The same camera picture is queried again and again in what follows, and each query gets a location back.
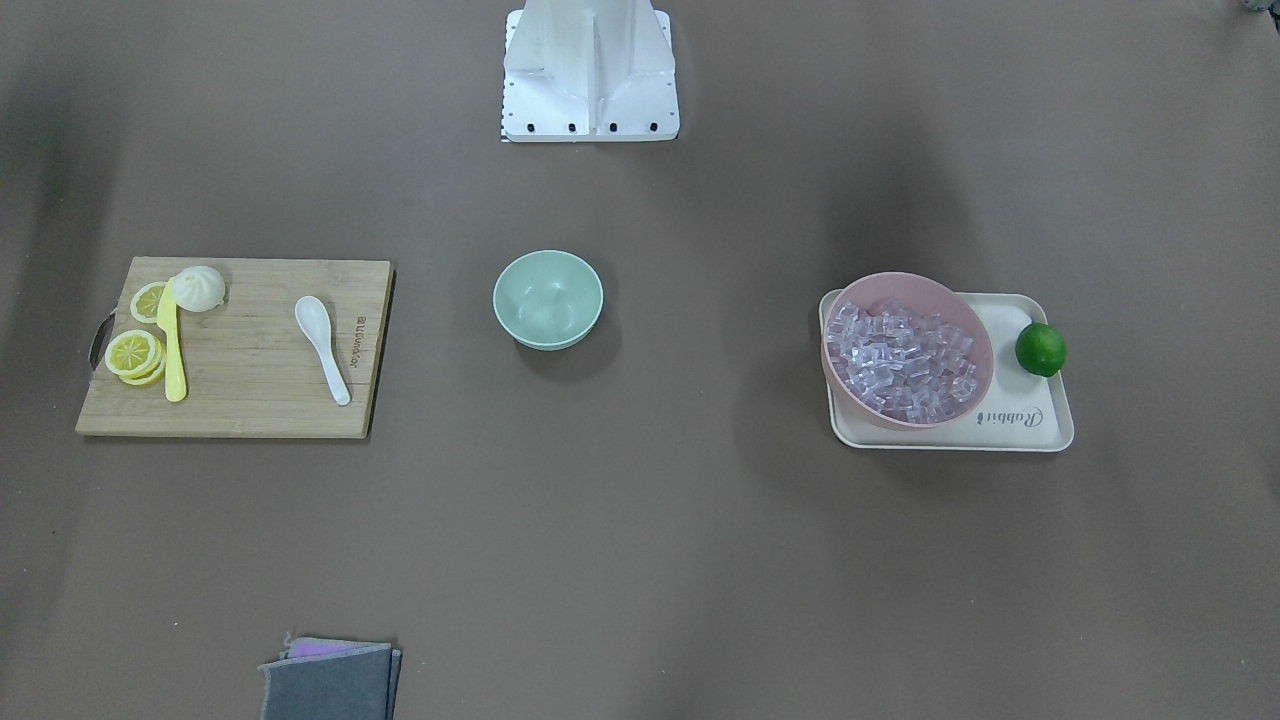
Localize metal cutting board handle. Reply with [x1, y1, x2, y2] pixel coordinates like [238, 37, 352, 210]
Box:
[88, 313, 116, 373]

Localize grey folded cloth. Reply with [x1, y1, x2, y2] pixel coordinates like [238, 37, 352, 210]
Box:
[259, 635, 402, 719]

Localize lemon slice near bun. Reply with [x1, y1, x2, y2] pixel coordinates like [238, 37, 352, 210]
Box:
[129, 281, 168, 325]

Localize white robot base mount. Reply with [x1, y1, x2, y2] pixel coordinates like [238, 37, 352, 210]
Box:
[500, 1, 681, 143]

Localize cream tray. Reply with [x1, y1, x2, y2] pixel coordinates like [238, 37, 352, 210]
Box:
[826, 292, 1075, 454]

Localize white ceramic spoon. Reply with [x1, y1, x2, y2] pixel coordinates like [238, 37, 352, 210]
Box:
[294, 295, 351, 407]

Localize yellow plastic knife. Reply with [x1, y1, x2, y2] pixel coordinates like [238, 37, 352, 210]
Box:
[156, 277, 188, 404]

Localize bamboo cutting board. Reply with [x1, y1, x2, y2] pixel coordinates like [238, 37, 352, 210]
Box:
[76, 258, 396, 439]

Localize pile of ice cubes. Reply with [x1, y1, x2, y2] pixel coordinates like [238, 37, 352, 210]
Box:
[824, 299, 980, 425]

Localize green bowl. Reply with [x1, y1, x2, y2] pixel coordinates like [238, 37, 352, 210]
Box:
[492, 249, 605, 351]

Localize pink bowl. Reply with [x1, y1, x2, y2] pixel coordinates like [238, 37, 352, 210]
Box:
[820, 272, 995, 430]

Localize stacked lemon slices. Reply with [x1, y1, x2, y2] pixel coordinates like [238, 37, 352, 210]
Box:
[102, 331, 168, 387]

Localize white steamed bun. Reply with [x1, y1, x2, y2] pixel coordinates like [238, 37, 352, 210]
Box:
[172, 265, 227, 313]

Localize green lime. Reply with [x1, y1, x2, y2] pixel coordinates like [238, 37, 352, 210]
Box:
[1014, 322, 1068, 378]

